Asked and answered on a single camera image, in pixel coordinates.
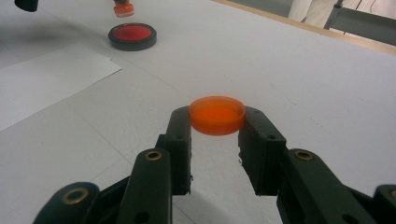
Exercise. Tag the white paper sheet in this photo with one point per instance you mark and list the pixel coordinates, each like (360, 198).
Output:
(46, 84)

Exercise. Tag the orange stamp cap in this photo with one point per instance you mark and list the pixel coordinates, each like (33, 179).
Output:
(217, 116)

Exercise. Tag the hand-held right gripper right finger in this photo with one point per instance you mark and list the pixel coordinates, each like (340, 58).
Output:
(264, 155)

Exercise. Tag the orange stamp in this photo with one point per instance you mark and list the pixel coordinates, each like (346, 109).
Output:
(124, 8)

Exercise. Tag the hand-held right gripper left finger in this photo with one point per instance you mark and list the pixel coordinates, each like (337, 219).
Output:
(180, 155)

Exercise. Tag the round red ink pad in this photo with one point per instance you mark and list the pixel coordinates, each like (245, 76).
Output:
(132, 35)

